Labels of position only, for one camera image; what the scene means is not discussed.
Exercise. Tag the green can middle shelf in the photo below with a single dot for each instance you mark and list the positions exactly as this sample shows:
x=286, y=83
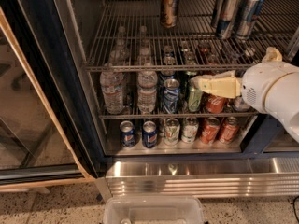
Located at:
x=194, y=97

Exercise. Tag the right clear water bottle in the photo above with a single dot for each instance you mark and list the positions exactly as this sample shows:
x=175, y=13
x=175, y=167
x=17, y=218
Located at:
x=146, y=83

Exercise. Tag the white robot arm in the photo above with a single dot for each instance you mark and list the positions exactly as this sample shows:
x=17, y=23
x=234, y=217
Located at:
x=271, y=87

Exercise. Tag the top wire fridge shelf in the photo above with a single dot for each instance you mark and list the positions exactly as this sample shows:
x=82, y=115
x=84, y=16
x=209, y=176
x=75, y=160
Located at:
x=130, y=33

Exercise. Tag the right green white can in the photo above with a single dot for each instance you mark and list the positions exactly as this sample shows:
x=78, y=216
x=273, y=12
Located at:
x=189, y=129

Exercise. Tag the blue pepsi can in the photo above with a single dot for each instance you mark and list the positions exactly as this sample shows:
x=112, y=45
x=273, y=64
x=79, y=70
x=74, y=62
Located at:
x=127, y=131
x=149, y=134

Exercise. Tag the white blue can middle shelf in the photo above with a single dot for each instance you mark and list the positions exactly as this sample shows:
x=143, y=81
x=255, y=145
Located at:
x=240, y=105

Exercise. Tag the left green white can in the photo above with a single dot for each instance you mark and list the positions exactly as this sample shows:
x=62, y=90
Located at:
x=171, y=131

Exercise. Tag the left blue pepsi can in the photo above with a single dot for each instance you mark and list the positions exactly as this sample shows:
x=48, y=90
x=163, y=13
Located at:
x=127, y=131

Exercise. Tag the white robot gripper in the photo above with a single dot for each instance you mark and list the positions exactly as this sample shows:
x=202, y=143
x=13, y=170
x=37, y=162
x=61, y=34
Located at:
x=256, y=84

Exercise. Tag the middle wire fridge shelf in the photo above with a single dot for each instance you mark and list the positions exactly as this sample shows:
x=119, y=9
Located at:
x=136, y=114

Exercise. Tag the left red can bottom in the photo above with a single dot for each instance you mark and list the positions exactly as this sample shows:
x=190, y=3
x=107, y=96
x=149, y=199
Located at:
x=210, y=130

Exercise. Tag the stainless steel fridge base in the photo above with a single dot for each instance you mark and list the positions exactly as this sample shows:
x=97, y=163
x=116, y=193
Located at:
x=201, y=179

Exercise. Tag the clear plastic bin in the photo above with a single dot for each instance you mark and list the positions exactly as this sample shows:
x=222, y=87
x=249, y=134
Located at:
x=157, y=209

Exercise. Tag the open glass fridge door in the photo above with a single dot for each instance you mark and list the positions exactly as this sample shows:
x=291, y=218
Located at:
x=47, y=110

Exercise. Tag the blue pepsi can middle shelf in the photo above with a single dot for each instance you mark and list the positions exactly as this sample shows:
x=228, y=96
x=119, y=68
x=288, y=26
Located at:
x=171, y=91

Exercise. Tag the right red can bottom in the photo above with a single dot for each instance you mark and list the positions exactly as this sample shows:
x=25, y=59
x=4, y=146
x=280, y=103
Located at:
x=228, y=130

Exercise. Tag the clear water bottle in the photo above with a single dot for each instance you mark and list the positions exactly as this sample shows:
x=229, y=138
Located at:
x=111, y=85
x=146, y=83

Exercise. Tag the right blue pepsi can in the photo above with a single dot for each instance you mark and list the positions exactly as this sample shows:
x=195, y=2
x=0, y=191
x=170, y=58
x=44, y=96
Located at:
x=149, y=134

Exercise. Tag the left clear water bottle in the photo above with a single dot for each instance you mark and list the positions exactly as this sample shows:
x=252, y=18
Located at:
x=111, y=85

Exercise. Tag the brown gold tall can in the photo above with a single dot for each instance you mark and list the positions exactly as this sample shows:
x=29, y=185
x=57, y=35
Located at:
x=169, y=13

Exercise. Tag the wire fridge shelf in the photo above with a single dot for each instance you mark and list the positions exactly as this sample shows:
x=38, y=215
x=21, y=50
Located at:
x=136, y=114
x=130, y=33

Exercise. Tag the dark blue fridge frame post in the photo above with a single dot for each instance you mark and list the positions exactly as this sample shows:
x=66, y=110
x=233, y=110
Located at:
x=260, y=135

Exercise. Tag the red coca cola can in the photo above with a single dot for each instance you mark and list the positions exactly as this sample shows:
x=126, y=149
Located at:
x=214, y=104

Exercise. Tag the redbull can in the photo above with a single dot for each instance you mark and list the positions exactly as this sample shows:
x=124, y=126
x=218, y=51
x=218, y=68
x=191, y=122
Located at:
x=227, y=18
x=250, y=12
x=216, y=13

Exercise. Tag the green white can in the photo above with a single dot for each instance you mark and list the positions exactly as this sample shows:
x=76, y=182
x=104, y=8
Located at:
x=189, y=129
x=171, y=131

